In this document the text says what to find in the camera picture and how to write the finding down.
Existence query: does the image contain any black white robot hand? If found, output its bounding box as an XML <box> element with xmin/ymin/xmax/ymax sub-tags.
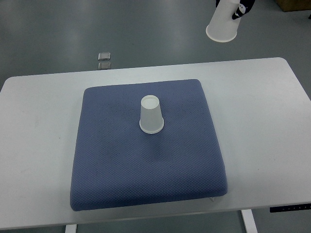
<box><xmin>232</xmin><ymin>0</ymin><xmax>255</xmax><ymax>20</ymax></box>

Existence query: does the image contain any blue textured cushion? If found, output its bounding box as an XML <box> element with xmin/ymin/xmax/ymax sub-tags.
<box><xmin>70</xmin><ymin>79</ymin><xmax>228</xmax><ymax>211</ymax></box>

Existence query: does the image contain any metal floor plate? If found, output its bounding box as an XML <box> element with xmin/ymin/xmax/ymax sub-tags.
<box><xmin>98</xmin><ymin>52</ymin><xmax>111</xmax><ymax>61</ymax></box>
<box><xmin>98</xmin><ymin>62</ymin><xmax>111</xmax><ymax>70</ymax></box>

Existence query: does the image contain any white left table leg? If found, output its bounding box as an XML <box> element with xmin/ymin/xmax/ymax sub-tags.
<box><xmin>65</xmin><ymin>224</ymin><xmax>77</xmax><ymax>233</ymax></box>

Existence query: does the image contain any white paper cup on cushion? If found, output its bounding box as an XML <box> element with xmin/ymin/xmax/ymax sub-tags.
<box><xmin>139</xmin><ymin>95</ymin><xmax>164</xmax><ymax>134</ymax></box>

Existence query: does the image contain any black table control panel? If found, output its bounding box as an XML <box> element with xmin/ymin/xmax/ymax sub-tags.
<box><xmin>269</xmin><ymin>203</ymin><xmax>311</xmax><ymax>213</ymax></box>

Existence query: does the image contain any upper metal floor plate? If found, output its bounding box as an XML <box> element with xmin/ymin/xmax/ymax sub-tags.
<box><xmin>98</xmin><ymin>52</ymin><xmax>111</xmax><ymax>61</ymax></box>

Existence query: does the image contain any brown cardboard box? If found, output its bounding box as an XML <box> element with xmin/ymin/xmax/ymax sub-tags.
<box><xmin>276</xmin><ymin>0</ymin><xmax>311</xmax><ymax>12</ymax></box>

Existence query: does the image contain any white paper cup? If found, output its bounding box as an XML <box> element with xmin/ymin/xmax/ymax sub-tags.
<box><xmin>139</xmin><ymin>95</ymin><xmax>164</xmax><ymax>134</ymax></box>
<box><xmin>206</xmin><ymin>0</ymin><xmax>241</xmax><ymax>43</ymax></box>

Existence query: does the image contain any lower metal floor plate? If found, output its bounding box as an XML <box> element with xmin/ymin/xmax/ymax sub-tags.
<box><xmin>98</xmin><ymin>62</ymin><xmax>111</xmax><ymax>70</ymax></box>

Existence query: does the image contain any white right table leg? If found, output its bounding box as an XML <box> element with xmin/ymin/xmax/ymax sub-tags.
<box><xmin>241</xmin><ymin>209</ymin><xmax>258</xmax><ymax>233</ymax></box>

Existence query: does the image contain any white table leg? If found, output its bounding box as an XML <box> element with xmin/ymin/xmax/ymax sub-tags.
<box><xmin>65</xmin><ymin>224</ymin><xmax>77</xmax><ymax>233</ymax></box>
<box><xmin>241</xmin><ymin>209</ymin><xmax>258</xmax><ymax>233</ymax></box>

